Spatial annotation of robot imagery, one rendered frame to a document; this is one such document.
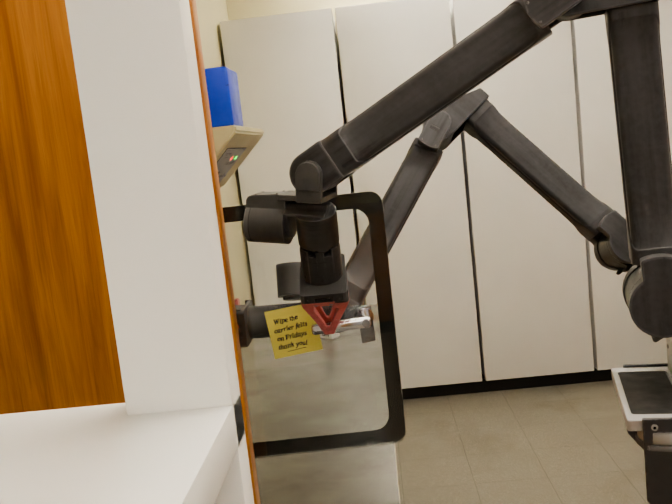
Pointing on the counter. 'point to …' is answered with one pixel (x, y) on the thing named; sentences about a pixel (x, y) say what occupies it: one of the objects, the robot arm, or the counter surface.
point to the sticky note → (291, 331)
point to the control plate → (228, 159)
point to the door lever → (350, 322)
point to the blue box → (223, 97)
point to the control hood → (229, 137)
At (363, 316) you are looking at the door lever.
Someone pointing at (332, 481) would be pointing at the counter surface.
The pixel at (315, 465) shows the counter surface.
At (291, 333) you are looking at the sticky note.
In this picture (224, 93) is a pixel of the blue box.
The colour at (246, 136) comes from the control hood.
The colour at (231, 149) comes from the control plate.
